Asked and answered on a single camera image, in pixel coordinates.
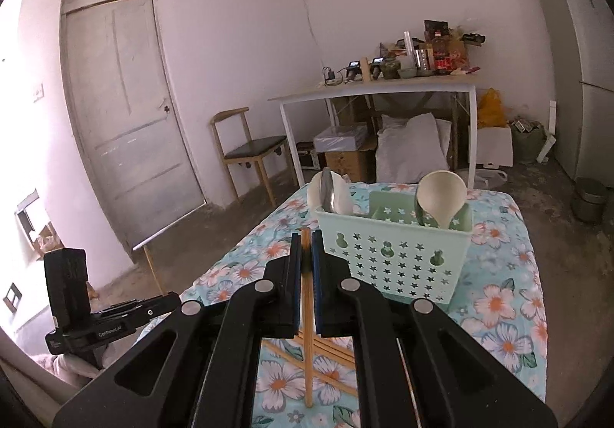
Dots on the metal spoon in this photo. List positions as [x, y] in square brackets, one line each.
[328, 190]

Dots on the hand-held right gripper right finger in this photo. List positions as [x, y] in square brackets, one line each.
[320, 293]

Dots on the metal cup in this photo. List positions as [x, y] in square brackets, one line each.
[423, 59]

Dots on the wooden chair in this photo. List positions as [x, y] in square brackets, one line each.
[254, 147]

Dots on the wall switch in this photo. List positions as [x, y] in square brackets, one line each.
[38, 93]

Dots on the white panel door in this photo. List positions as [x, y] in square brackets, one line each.
[129, 121]

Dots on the floral blue tablecloth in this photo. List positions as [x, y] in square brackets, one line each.
[499, 265]

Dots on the white pillow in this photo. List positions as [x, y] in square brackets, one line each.
[407, 149]

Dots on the brown cardboard box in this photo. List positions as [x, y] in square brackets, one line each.
[348, 164]

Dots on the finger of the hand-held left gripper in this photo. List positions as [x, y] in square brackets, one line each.
[148, 308]

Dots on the white pipe piece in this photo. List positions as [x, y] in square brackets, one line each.
[551, 121]

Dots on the green jar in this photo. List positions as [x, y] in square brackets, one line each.
[391, 66]

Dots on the grey refrigerator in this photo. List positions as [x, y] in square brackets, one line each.
[585, 49]

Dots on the white foam box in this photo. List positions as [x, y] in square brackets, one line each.
[340, 136]

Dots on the black charging device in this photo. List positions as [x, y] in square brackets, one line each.
[377, 64]
[353, 69]

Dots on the white rod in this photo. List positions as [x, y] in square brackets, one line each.
[168, 227]

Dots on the red label bottle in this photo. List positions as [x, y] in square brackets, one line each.
[439, 53]

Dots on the clear plastic bag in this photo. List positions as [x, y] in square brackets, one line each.
[489, 177]

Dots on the green sack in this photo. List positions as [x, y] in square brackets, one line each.
[527, 145]

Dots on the red snack bag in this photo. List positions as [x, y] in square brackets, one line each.
[458, 56]

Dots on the yellow plastic bag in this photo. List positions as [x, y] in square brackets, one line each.
[491, 109]

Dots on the person's left forearm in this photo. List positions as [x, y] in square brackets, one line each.
[62, 368]

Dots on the white table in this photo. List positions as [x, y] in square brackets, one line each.
[383, 87]

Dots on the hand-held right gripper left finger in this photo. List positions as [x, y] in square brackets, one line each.
[296, 298]

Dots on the green plastic utensil basket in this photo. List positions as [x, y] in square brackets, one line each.
[398, 265]

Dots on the wooden stick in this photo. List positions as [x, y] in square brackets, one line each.
[153, 269]

